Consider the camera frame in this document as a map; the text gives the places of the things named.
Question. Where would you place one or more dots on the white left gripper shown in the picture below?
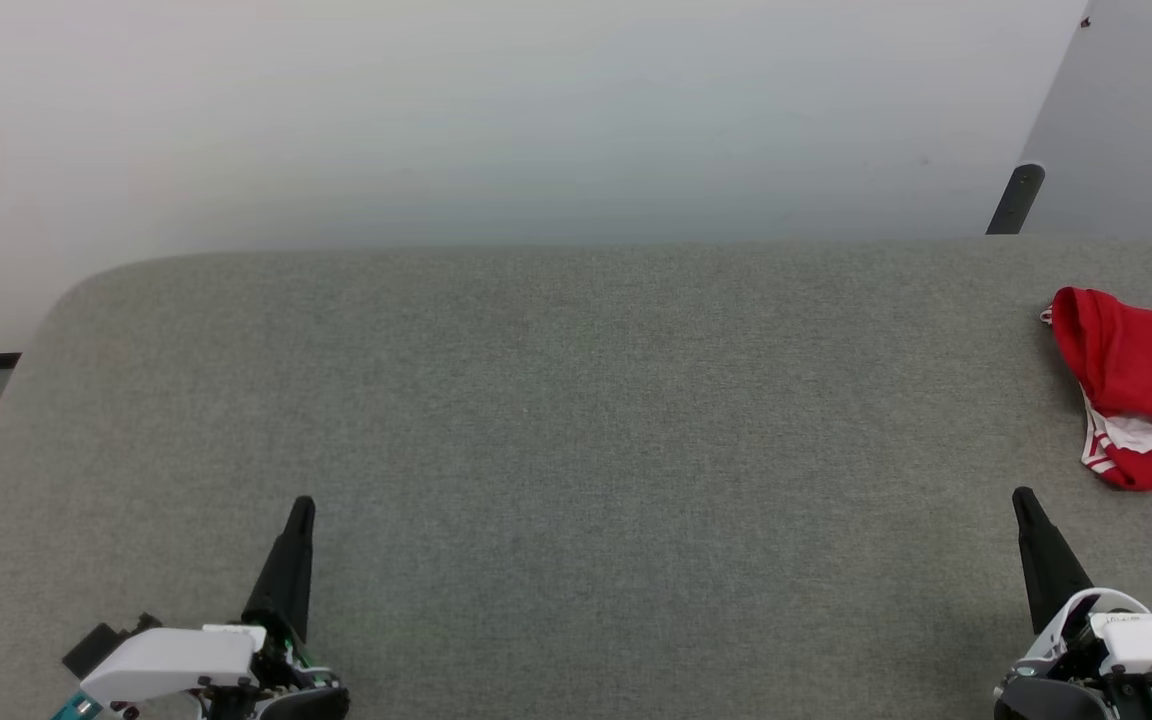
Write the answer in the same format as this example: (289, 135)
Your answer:
(176, 660)

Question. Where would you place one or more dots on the red white sports jersey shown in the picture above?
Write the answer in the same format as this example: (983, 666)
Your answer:
(1146, 360)

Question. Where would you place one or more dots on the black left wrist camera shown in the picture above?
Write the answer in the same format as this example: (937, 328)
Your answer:
(101, 642)

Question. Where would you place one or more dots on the black post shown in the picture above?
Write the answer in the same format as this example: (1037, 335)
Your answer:
(1016, 198)

